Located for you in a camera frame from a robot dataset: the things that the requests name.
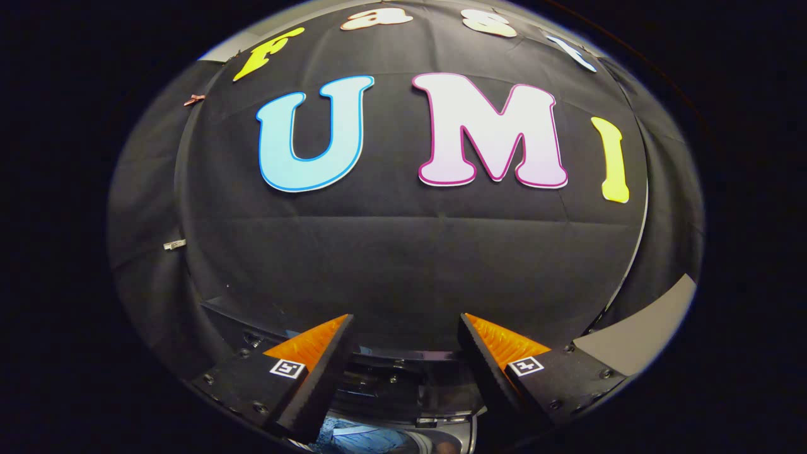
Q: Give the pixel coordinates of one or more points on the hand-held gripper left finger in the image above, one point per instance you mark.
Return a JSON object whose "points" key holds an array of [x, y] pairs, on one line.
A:
{"points": [[325, 378]]}

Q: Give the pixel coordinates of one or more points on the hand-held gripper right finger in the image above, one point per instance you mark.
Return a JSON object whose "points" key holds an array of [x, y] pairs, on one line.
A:
{"points": [[488, 372]]}

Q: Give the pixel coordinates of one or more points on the black backdrop cloth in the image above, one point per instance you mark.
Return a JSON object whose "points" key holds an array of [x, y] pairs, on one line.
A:
{"points": [[410, 252]]}

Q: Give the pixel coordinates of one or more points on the small white clip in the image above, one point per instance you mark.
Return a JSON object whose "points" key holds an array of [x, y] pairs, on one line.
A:
{"points": [[174, 244]]}

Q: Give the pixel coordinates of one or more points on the small red clip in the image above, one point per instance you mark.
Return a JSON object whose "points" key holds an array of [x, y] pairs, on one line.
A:
{"points": [[194, 99]]}

